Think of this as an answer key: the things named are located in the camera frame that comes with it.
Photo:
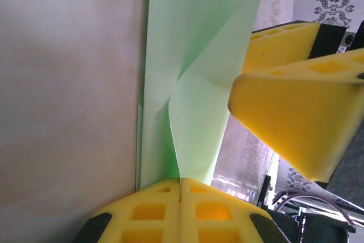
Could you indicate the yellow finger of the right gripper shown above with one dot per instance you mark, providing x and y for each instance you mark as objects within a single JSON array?
[
  {"x": 284, "y": 112},
  {"x": 278, "y": 46}
]

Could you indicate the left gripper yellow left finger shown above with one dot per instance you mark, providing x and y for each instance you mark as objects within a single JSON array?
[{"x": 148, "y": 214}]

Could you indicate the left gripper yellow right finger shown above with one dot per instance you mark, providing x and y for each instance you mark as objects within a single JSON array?
[{"x": 213, "y": 214}]

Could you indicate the green paper sheet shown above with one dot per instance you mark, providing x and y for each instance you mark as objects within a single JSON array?
[{"x": 196, "y": 26}]

